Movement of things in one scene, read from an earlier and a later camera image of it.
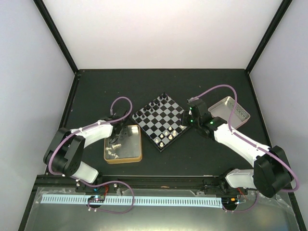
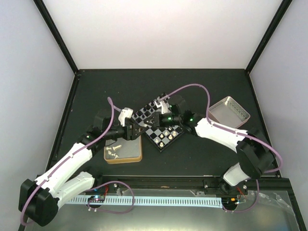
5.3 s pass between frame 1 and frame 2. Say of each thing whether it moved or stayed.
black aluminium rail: stayed
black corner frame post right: stayed
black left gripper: moved
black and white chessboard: stayed
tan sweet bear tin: stayed
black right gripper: moved
